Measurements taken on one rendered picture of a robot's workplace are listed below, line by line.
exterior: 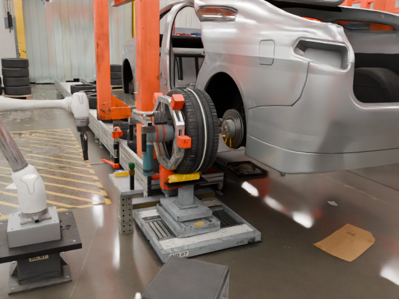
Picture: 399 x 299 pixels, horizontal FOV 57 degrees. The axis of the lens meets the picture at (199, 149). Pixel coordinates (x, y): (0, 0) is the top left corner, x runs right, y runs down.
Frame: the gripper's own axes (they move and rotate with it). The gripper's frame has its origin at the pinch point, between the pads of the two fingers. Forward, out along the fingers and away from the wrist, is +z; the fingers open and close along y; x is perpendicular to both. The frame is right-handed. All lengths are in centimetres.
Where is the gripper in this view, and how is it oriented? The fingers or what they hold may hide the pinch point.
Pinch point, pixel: (85, 155)
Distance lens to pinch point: 255.1
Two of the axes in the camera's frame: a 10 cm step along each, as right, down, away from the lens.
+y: 4.9, 1.9, -8.5
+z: 0.2, 9.7, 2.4
